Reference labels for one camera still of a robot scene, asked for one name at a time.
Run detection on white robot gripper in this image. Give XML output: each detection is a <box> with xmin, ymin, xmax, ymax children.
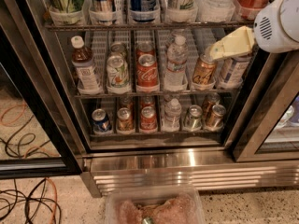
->
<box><xmin>209</xmin><ymin>0</ymin><xmax>299</xmax><ymax>61</ymax></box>

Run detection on water bottle top shelf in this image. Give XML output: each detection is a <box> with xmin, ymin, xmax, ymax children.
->
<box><xmin>200</xmin><ymin>0</ymin><xmax>235</xmax><ymax>22</ymax></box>

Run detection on water bottle shelf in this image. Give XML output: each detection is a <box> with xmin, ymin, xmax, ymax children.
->
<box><xmin>200</xmin><ymin>0</ymin><xmax>235</xmax><ymax>22</ymax></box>
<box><xmin>164</xmin><ymin>35</ymin><xmax>188</xmax><ymax>91</ymax></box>
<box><xmin>163</xmin><ymin>98</ymin><xmax>182</xmax><ymax>132</ymax></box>

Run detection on gold can middle shelf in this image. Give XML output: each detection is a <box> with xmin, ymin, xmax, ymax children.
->
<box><xmin>192</xmin><ymin>54</ymin><xmax>217</xmax><ymax>90</ymax></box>

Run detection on right glass fridge door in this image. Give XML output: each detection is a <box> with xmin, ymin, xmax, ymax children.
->
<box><xmin>225</xmin><ymin>50</ymin><xmax>299</xmax><ymax>162</ymax></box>

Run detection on glass fridge door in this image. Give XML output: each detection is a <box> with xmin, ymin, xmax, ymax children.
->
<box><xmin>0</xmin><ymin>0</ymin><xmax>83</xmax><ymax>179</ymax></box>
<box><xmin>225</xmin><ymin>50</ymin><xmax>299</xmax><ymax>162</ymax></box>

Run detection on white floral can top shelf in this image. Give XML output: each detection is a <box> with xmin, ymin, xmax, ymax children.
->
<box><xmin>167</xmin><ymin>0</ymin><xmax>195</xmax><ymax>22</ymax></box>

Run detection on white floral can shelf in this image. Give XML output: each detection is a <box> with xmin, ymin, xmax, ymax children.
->
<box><xmin>107</xmin><ymin>54</ymin><xmax>130</xmax><ymax>94</ymax></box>
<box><xmin>167</xmin><ymin>0</ymin><xmax>195</xmax><ymax>22</ymax></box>

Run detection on water bottle middle shelf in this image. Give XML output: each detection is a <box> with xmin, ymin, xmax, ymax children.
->
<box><xmin>164</xmin><ymin>35</ymin><xmax>188</xmax><ymax>91</ymax></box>

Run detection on gold can bottom right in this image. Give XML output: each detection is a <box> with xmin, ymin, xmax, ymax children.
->
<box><xmin>205</xmin><ymin>105</ymin><xmax>226</xmax><ymax>131</ymax></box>

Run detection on gold can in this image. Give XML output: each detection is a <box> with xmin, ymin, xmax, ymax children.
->
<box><xmin>117</xmin><ymin>107</ymin><xmax>135</xmax><ymax>133</ymax></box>
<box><xmin>205</xmin><ymin>105</ymin><xmax>226</xmax><ymax>131</ymax></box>

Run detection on silver can bottom shelf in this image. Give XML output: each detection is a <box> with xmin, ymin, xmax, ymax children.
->
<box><xmin>183</xmin><ymin>105</ymin><xmax>203</xmax><ymax>131</ymax></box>

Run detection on red coke can middle shelf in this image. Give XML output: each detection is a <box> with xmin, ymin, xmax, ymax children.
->
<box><xmin>136</xmin><ymin>54</ymin><xmax>160</xmax><ymax>92</ymax></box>

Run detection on water bottle bottom shelf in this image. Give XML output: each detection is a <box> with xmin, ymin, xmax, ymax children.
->
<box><xmin>163</xmin><ymin>98</ymin><xmax>182</xmax><ymax>132</ymax></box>

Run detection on blue pepsi can top shelf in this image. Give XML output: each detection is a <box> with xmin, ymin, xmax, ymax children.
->
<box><xmin>130</xmin><ymin>0</ymin><xmax>156</xmax><ymax>22</ymax></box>

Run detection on blue pepsi can shelf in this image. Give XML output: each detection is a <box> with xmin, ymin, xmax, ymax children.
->
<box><xmin>130</xmin><ymin>0</ymin><xmax>156</xmax><ymax>22</ymax></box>
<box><xmin>92</xmin><ymin>108</ymin><xmax>112</xmax><ymax>134</ymax></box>

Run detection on red coke can bottom shelf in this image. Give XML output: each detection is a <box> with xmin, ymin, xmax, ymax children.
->
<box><xmin>140</xmin><ymin>106</ymin><xmax>158</xmax><ymax>133</ymax></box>

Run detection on white floral can middle shelf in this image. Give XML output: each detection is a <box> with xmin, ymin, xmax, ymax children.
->
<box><xmin>107</xmin><ymin>54</ymin><xmax>130</xmax><ymax>94</ymax></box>

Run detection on red bull can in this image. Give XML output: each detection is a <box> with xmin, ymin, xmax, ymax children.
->
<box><xmin>90</xmin><ymin>0</ymin><xmax>116</xmax><ymax>25</ymax></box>

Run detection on gold can bottom left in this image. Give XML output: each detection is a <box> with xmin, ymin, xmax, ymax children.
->
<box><xmin>117</xmin><ymin>107</ymin><xmax>135</xmax><ymax>133</ymax></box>

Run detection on blue pepsi can bottom shelf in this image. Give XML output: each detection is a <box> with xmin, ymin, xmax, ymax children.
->
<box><xmin>92</xmin><ymin>108</ymin><xmax>112</xmax><ymax>134</ymax></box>

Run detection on green can top shelf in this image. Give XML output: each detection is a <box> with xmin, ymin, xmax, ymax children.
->
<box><xmin>50</xmin><ymin>0</ymin><xmax>84</xmax><ymax>26</ymax></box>

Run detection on steel fridge base grille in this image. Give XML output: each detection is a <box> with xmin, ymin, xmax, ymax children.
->
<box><xmin>81</xmin><ymin>148</ymin><xmax>299</xmax><ymax>197</ymax></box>

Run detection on left glass fridge door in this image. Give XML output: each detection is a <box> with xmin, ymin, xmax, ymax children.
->
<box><xmin>0</xmin><ymin>0</ymin><xmax>83</xmax><ymax>179</ymax></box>

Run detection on right tea bottle white cap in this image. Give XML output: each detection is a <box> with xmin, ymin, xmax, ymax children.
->
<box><xmin>217</xmin><ymin>55</ymin><xmax>251</xmax><ymax>90</ymax></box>

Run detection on tea bottle white cap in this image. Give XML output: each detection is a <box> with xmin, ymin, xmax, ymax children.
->
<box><xmin>71</xmin><ymin>35</ymin><xmax>102</xmax><ymax>94</ymax></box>
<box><xmin>217</xmin><ymin>55</ymin><xmax>251</xmax><ymax>90</ymax></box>

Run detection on left tea bottle white cap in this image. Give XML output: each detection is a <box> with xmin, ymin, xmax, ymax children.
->
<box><xmin>71</xmin><ymin>35</ymin><xmax>102</xmax><ymax>94</ymax></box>

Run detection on clear plastic food container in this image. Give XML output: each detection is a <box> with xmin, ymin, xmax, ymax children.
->
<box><xmin>105</xmin><ymin>185</ymin><xmax>206</xmax><ymax>224</ymax></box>

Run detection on middle wire shelf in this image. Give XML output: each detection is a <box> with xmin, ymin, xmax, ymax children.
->
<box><xmin>75</xmin><ymin>89</ymin><xmax>238</xmax><ymax>99</ymax></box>

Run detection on wire shelf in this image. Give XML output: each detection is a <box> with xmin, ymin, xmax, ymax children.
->
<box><xmin>75</xmin><ymin>89</ymin><xmax>238</xmax><ymax>99</ymax></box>
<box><xmin>45</xmin><ymin>21</ymin><xmax>254</xmax><ymax>32</ymax></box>

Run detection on top wire shelf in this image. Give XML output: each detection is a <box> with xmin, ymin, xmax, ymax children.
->
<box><xmin>45</xmin><ymin>21</ymin><xmax>254</xmax><ymax>32</ymax></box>

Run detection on orange cable on floor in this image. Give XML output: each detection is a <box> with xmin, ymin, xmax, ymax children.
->
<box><xmin>24</xmin><ymin>176</ymin><xmax>59</xmax><ymax>224</ymax></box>

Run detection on black cable on floor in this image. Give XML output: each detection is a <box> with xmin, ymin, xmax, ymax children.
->
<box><xmin>0</xmin><ymin>178</ymin><xmax>63</xmax><ymax>224</ymax></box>

